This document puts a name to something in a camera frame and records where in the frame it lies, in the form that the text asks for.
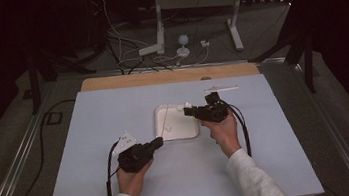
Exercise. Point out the white plug adapter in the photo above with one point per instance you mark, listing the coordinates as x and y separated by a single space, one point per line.
204 43

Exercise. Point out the person's right hand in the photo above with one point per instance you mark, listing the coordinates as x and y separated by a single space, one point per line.
227 135

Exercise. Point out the black stand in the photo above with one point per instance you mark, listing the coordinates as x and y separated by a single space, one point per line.
34 81
307 61

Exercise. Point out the wooden table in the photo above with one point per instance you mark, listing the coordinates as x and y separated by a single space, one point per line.
146 79

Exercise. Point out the white power strip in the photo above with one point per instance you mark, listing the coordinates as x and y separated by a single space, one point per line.
149 50

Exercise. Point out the white round camera on base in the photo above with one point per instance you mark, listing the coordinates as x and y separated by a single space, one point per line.
183 45

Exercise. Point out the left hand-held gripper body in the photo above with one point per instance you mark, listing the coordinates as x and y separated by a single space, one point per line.
136 158

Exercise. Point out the white square tray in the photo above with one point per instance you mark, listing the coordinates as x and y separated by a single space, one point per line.
182 127

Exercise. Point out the black square floor plate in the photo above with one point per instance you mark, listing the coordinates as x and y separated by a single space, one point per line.
54 118

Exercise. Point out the small white piece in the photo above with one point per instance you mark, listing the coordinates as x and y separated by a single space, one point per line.
187 104

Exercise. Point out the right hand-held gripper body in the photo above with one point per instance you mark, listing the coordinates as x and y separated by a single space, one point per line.
213 112

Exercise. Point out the light blue table mat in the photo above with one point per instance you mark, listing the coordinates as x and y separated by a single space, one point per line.
86 162

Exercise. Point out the person's left hand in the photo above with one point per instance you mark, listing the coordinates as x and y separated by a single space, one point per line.
130 182

